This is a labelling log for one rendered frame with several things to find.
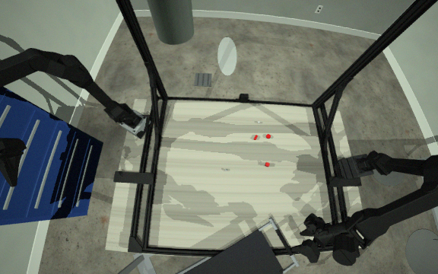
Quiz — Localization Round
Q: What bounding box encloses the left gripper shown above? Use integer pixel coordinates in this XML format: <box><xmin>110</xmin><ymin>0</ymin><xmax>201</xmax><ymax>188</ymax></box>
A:
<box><xmin>292</xmin><ymin>223</ymin><xmax>335</xmax><ymax>263</ymax></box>

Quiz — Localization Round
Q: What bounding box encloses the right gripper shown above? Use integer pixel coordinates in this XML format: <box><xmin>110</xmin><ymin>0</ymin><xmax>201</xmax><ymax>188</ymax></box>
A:
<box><xmin>0</xmin><ymin>138</ymin><xmax>27</xmax><ymax>187</ymax></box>

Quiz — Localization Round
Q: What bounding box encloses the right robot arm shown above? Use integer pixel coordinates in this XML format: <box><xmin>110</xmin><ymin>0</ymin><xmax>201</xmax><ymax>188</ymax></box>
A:
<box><xmin>0</xmin><ymin>48</ymin><xmax>142</xmax><ymax>129</ymax></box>

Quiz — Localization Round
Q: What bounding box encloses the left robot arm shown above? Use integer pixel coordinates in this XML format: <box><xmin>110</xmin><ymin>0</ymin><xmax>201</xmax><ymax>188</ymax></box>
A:
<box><xmin>304</xmin><ymin>151</ymin><xmax>438</xmax><ymax>266</ymax></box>

